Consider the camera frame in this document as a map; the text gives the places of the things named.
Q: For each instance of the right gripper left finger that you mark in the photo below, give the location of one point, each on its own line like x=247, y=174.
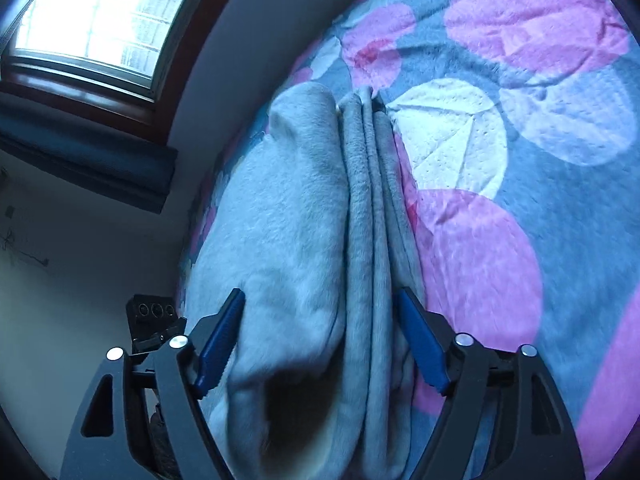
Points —
x=111, y=436

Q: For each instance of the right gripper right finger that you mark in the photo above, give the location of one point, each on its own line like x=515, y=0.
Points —
x=531, y=436

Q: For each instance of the grey garment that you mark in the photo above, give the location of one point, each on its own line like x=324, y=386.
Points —
x=312, y=227

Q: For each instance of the dark blue curtain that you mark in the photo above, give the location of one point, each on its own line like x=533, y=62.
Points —
x=132, y=171

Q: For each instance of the floral circle-pattern bed cover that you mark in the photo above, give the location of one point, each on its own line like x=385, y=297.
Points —
x=516, y=125

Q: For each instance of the bright window with frame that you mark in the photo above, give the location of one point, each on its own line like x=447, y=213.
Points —
x=121, y=63

